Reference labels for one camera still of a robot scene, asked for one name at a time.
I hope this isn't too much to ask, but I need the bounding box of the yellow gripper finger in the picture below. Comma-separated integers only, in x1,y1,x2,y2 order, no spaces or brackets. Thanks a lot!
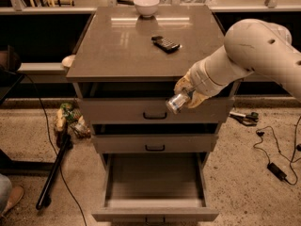
174,72,193,94
187,90,208,108

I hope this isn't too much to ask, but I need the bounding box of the redbull can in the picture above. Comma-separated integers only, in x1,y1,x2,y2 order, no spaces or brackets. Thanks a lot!
166,92,190,114

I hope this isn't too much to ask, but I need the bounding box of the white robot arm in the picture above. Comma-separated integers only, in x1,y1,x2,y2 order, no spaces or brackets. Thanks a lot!
174,19,301,108

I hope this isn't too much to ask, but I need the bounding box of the grey drawer cabinet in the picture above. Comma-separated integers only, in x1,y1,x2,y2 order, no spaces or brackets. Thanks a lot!
65,5,246,158

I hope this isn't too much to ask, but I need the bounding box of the top grey drawer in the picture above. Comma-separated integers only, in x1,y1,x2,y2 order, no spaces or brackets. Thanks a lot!
78,82,233,123

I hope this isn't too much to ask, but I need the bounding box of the grey drawer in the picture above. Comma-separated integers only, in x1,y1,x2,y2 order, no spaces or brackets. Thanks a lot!
78,82,233,123
93,153,218,225
92,123,218,153

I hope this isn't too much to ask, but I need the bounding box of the middle grey drawer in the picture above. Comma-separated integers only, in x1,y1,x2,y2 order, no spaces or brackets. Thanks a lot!
92,123,218,153

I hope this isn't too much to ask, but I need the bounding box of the bottom grey drawer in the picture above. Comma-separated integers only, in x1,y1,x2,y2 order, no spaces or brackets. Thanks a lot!
93,153,218,225

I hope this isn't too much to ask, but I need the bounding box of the black calculator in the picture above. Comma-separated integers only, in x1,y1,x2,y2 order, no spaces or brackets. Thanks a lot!
151,36,181,54

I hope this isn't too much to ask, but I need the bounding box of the white bowl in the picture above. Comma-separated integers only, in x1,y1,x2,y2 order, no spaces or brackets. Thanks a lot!
134,0,160,17

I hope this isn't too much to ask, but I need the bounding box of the white plate on ledge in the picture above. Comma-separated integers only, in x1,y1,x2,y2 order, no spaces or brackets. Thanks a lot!
62,55,75,68

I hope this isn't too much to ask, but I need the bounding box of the black pole on floor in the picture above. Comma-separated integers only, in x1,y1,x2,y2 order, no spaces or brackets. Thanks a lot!
36,135,71,210

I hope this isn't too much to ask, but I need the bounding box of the tan shoe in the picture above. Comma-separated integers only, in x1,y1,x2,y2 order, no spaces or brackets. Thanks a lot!
0,186,24,217

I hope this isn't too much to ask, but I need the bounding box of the black cable on floor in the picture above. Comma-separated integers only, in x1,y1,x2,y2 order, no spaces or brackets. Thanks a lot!
22,73,88,226

